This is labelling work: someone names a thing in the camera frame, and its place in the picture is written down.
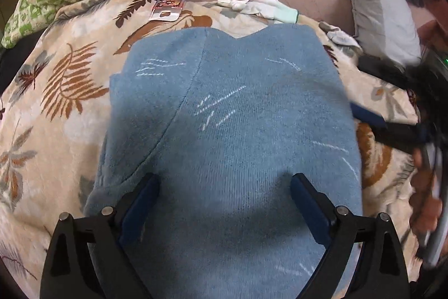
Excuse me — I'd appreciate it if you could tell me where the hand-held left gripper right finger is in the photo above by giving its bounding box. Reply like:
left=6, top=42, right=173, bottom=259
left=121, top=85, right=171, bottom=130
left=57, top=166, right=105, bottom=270
left=290, top=173, right=411, bottom=299

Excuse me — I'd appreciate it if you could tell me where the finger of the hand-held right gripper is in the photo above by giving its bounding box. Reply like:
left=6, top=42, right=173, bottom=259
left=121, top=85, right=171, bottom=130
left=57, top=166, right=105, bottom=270
left=357, top=55, right=421, bottom=91
left=350, top=102, right=429, bottom=150

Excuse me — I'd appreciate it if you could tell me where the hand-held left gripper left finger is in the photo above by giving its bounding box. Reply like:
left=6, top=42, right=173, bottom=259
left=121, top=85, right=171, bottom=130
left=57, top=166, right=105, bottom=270
left=39, top=173, right=161, bottom=299

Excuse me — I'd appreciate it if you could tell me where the blue knit garment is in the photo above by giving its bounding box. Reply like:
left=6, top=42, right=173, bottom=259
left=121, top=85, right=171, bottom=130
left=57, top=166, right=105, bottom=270
left=84, top=23, right=364, bottom=299

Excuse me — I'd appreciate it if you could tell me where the person's right forearm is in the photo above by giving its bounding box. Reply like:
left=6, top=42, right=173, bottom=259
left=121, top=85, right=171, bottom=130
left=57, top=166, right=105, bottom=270
left=416, top=0, right=448, bottom=52

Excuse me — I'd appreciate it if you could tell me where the person's right hand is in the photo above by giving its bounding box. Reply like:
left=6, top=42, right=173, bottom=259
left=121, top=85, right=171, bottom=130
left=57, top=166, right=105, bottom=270
left=409, top=147, right=443, bottom=238

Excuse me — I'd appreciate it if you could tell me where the grey and white pillow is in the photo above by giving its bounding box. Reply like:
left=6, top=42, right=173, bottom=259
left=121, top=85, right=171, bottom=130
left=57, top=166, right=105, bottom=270
left=317, top=0, right=422, bottom=66

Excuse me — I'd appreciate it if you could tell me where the leaf-printed beige blanket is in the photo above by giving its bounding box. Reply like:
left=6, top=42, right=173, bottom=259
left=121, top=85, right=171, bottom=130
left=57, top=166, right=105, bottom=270
left=0, top=0, right=426, bottom=296

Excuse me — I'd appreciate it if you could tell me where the white glove with green cuff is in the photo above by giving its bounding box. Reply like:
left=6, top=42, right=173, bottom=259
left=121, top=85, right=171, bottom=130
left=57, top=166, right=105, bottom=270
left=217, top=0, right=300, bottom=24

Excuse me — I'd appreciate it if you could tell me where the small printed card package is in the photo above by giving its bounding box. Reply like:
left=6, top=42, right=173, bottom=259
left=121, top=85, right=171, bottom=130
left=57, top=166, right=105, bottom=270
left=149, top=0, right=185, bottom=22

